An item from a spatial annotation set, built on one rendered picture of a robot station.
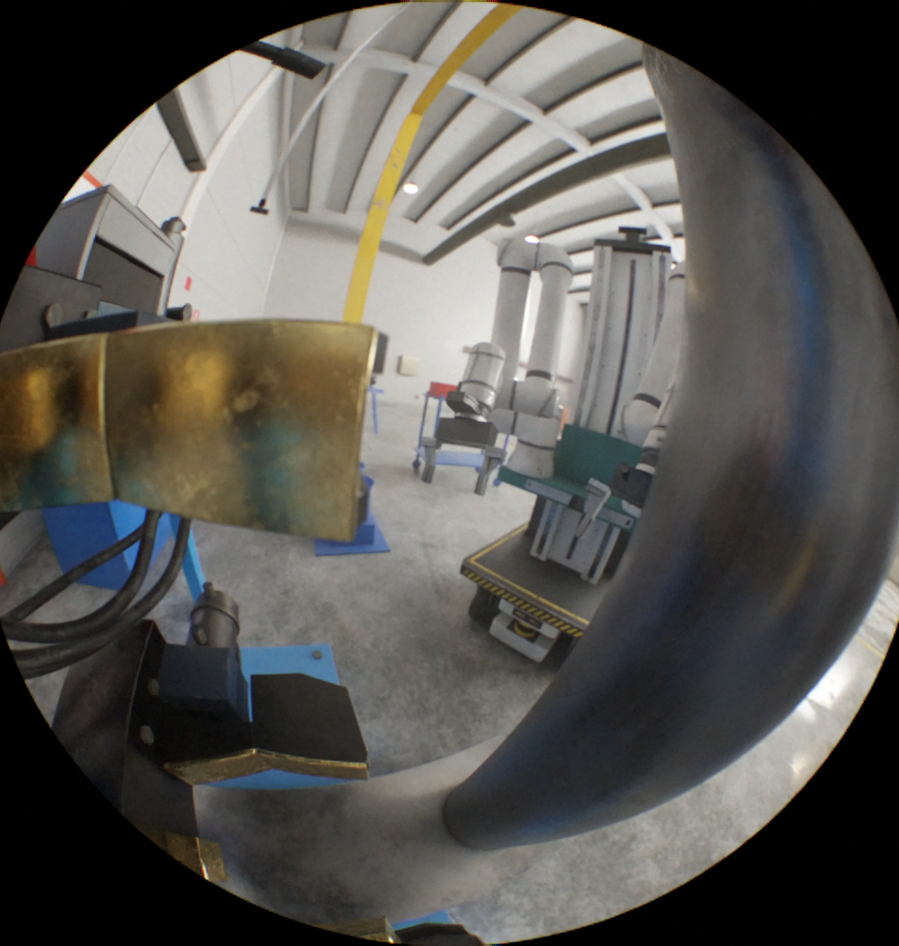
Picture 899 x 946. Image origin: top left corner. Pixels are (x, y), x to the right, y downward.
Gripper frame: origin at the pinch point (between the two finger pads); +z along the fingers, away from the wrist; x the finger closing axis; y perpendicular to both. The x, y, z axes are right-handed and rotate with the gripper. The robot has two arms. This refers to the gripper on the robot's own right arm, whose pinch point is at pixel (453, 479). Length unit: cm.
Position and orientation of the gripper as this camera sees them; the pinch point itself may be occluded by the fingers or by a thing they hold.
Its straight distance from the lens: 64.1
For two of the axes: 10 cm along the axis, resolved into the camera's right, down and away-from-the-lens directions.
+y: 4.3, 2.4, 8.7
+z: -2.7, 9.5, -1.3
